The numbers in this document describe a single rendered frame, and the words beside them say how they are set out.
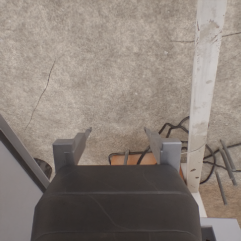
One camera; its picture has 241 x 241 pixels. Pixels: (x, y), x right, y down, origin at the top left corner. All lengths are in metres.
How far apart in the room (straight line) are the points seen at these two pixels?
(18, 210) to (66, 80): 0.75
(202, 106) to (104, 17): 0.55
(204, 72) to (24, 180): 0.62
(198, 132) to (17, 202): 0.71
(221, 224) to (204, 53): 0.49
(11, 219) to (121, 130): 0.87
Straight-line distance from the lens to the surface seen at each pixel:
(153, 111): 1.04
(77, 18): 0.90
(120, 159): 1.28
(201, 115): 0.79
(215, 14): 0.65
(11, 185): 0.38
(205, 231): 0.58
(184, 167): 1.36
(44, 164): 1.59
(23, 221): 0.42
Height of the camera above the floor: 0.85
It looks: 51 degrees down
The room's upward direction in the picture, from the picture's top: 170 degrees counter-clockwise
